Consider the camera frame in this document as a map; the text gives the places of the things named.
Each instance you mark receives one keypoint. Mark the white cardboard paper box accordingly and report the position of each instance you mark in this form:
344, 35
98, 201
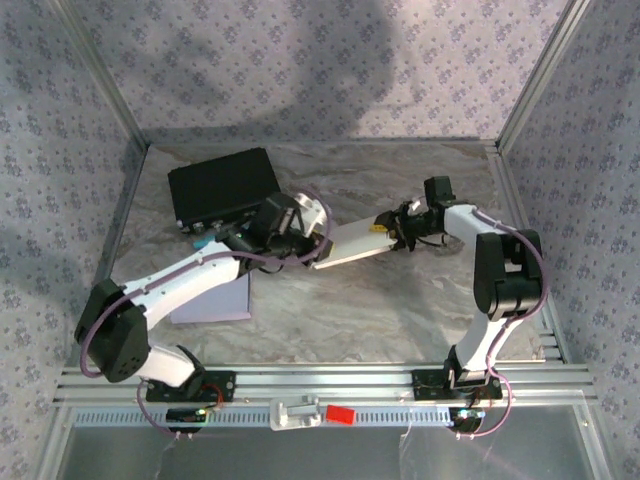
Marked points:
350, 242

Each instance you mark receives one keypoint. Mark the pale lavender paper box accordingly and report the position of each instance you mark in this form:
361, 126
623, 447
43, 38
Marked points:
220, 310

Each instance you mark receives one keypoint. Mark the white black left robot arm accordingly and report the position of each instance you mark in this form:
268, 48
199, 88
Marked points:
190, 275

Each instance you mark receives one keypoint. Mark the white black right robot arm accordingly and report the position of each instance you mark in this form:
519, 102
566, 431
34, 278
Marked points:
505, 280

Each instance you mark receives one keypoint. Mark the teal toy microphone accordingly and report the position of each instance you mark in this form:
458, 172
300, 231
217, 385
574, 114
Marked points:
202, 243

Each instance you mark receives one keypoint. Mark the black hard case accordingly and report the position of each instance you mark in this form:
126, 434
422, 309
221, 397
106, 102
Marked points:
220, 190

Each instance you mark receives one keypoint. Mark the red plastic block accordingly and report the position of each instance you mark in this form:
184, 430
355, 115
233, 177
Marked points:
340, 415

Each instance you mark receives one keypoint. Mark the small black circuit board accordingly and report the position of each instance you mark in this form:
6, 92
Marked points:
182, 415
467, 417

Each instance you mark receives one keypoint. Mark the grey metal panel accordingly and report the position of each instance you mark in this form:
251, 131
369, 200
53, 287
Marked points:
320, 455

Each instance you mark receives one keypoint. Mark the aluminium side rail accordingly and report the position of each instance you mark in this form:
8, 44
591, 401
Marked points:
502, 175
110, 250

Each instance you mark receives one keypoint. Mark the thin aluminium table rail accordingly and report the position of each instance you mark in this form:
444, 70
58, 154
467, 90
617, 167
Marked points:
300, 142

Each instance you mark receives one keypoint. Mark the wide aluminium base rail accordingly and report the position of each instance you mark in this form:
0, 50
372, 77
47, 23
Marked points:
325, 380

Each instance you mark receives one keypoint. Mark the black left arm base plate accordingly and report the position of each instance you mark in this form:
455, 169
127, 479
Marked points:
225, 385

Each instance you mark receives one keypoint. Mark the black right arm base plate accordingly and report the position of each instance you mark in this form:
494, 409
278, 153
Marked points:
425, 385

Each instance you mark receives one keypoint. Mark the white plastic bracket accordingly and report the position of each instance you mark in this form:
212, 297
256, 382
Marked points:
295, 412

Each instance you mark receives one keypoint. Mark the aluminium frame post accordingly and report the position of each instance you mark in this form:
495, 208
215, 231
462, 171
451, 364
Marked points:
540, 75

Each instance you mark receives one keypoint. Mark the aluminium frame leg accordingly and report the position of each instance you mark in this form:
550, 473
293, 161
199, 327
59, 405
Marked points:
592, 445
55, 445

